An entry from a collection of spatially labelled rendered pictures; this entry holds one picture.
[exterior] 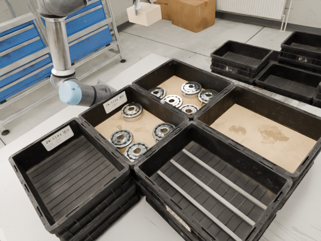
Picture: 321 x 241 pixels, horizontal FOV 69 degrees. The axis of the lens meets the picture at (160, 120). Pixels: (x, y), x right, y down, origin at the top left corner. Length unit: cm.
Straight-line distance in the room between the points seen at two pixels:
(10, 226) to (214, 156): 85
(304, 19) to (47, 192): 357
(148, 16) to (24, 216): 114
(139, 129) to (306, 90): 143
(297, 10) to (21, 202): 364
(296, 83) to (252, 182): 138
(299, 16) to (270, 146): 300
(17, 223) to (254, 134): 102
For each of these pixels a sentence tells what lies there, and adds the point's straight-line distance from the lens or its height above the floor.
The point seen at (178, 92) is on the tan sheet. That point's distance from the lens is 122.
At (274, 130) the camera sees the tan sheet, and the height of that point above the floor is 83.
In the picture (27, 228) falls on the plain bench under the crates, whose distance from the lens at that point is 113.
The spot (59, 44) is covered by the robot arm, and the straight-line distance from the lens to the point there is 126.
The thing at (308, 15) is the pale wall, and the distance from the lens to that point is 382.
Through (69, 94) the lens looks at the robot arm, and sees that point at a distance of 122.
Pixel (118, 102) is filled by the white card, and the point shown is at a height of 88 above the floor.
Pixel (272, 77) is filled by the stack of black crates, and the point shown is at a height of 38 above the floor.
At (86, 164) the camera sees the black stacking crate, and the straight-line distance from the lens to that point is 101.
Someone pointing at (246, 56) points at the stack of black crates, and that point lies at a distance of 221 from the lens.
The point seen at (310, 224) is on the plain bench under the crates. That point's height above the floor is 70.
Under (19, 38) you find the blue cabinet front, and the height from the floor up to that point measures 78.
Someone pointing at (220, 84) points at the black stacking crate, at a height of 90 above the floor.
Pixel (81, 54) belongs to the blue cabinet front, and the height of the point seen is 36.
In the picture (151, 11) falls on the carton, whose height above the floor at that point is 111.
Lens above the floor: 157
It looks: 43 degrees down
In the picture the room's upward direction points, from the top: 10 degrees counter-clockwise
